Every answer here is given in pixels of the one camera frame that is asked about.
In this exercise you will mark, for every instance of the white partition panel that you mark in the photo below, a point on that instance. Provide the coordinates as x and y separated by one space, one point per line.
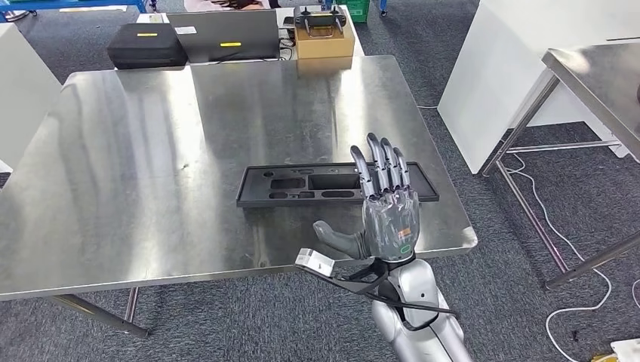
500 75
20 100

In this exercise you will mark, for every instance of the stainless steel workbench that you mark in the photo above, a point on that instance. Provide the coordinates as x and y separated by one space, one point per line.
125 175

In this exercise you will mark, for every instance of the green plastic crate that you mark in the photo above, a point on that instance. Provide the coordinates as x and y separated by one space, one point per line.
357 9

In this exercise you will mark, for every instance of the blue metal shelf rack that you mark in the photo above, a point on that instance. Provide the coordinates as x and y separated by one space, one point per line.
75 4

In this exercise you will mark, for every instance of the stainless steel table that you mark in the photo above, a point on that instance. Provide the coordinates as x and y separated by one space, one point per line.
590 70

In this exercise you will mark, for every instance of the long black plastic trim part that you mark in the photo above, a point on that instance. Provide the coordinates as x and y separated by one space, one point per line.
255 187

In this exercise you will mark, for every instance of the grey laptop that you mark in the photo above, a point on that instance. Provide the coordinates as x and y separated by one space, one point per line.
225 32

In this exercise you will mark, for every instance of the brown cardboard box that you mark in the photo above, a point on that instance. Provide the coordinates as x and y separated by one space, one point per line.
325 47

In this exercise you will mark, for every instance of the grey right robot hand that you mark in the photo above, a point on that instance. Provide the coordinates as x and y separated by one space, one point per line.
392 225

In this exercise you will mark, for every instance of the black remote controller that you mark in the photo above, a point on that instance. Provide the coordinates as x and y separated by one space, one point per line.
320 17

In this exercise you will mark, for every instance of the white power strip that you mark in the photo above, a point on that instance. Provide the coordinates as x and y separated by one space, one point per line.
627 350

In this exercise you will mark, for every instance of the person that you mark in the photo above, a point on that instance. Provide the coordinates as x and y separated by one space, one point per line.
200 5

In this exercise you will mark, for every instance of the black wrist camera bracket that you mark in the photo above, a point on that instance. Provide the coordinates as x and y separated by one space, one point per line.
350 286

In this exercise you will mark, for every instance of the black hard case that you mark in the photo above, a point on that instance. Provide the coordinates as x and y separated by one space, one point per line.
147 47

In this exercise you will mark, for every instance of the yellow floor tape square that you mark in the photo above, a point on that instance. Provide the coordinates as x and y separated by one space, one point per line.
605 358

